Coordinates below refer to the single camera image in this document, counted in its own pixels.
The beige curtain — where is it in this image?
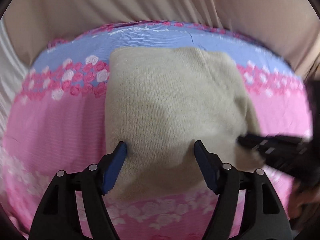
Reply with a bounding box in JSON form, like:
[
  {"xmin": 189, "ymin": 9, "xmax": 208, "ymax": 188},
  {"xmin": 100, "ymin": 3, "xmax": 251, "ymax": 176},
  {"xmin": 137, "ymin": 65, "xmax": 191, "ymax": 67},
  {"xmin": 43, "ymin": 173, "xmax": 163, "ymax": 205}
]
[{"xmin": 4, "ymin": 0, "xmax": 319, "ymax": 76}]

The pink floral bed sheet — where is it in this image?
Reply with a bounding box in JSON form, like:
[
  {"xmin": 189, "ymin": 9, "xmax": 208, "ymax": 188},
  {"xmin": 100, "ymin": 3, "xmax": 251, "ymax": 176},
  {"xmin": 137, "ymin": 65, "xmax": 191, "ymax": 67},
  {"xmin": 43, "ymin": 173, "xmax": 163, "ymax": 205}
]
[{"xmin": 1, "ymin": 21, "xmax": 312, "ymax": 232}]

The person's right hand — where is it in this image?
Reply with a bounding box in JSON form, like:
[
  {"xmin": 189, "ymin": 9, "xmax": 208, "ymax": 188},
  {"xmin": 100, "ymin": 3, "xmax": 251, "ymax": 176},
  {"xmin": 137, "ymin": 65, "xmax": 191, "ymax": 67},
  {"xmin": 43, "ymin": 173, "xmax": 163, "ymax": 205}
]
[{"xmin": 287, "ymin": 181, "xmax": 319, "ymax": 219}]

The white satin curtain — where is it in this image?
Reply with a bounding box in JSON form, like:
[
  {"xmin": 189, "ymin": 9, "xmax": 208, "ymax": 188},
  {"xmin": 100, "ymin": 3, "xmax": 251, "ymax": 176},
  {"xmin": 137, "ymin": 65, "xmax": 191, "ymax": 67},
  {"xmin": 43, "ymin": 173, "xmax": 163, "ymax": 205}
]
[{"xmin": 0, "ymin": 17, "xmax": 29, "ymax": 136}]

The cream knitted sweater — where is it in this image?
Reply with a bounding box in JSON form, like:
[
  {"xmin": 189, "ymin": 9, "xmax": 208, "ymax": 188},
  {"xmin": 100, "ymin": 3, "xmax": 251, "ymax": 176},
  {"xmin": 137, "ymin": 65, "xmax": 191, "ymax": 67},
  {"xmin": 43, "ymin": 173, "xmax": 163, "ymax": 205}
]
[{"xmin": 105, "ymin": 47, "xmax": 264, "ymax": 202}]

